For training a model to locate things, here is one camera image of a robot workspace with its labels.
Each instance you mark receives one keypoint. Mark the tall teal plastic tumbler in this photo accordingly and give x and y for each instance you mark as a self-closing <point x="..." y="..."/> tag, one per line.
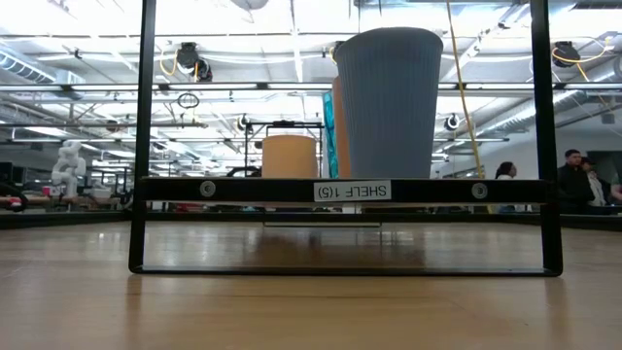
<point x="328" y="146"/>

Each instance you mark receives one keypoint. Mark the orange plastic cup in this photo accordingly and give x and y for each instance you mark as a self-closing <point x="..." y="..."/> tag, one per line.
<point x="341" y="146"/>

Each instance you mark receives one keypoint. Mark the blue ribbed plastic cup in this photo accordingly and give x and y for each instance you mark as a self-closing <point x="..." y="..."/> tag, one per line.
<point x="389" y="107"/>

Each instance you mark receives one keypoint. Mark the clear glass mug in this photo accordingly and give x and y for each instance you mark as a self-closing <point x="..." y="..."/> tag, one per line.
<point x="250" y="4"/>

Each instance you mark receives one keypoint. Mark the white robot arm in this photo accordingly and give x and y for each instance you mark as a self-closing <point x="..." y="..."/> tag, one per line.
<point x="68" y="167"/>

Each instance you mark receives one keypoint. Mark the white shelf label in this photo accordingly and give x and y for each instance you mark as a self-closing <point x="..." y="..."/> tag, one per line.
<point x="352" y="191"/>

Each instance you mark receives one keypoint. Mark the person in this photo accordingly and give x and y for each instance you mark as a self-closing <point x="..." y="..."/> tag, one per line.
<point x="573" y="185"/>
<point x="597" y="187"/>
<point x="506" y="171"/>

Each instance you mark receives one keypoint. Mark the wooden shelf with black frame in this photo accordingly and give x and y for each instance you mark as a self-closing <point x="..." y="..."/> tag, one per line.
<point x="272" y="190"/>

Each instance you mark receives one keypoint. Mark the black table frame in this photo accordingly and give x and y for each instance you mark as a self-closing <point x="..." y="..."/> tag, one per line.
<point x="73" y="220"/>

